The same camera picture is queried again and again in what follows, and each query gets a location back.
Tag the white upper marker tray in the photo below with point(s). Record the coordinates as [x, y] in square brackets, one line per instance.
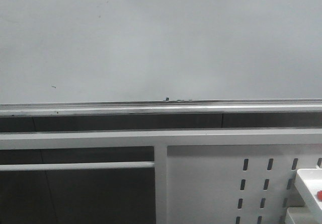
[308, 184]

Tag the white perforated pegboard panel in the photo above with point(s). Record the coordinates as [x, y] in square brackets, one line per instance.
[235, 183]

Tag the whiteboard with aluminium frame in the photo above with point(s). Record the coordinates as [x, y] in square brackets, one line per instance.
[64, 56]

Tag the white lower tray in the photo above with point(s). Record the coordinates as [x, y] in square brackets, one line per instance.
[299, 215]

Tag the white metal stand frame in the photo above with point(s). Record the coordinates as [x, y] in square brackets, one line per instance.
[106, 177]

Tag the red capped marker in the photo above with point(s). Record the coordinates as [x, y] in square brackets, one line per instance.
[319, 195]

